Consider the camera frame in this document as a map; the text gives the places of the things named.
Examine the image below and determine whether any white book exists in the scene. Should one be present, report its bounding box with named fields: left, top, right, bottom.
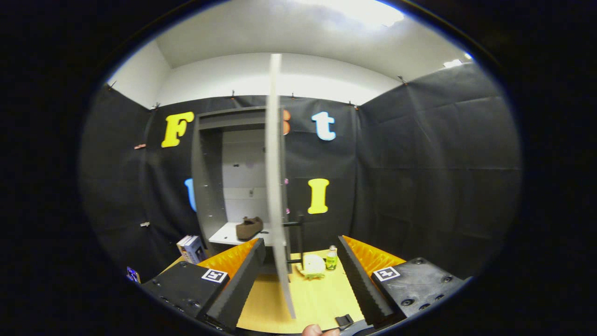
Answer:
left=176, top=235, right=194, bottom=262

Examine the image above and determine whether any black backdrop cloth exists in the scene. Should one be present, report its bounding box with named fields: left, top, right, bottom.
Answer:
left=79, top=61, right=523, bottom=285

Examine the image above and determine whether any blue-purple book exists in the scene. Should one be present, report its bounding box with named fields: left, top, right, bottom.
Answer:
left=184, top=236, right=207, bottom=265

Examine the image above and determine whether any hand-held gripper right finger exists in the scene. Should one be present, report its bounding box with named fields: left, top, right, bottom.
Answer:
left=337, top=235, right=472, bottom=329

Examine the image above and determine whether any brown fluffy shoe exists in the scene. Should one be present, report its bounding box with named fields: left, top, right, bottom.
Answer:
left=236, top=216, right=264, bottom=241

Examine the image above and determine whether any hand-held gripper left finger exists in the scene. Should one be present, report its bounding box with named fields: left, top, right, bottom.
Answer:
left=140, top=237, right=267, bottom=331

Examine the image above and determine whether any yellow perforated ball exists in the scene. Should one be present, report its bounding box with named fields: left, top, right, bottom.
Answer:
left=298, top=254, right=327, bottom=280

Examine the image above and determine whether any grey shoe cabinet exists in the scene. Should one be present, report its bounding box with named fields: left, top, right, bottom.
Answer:
left=191, top=106, right=292, bottom=276

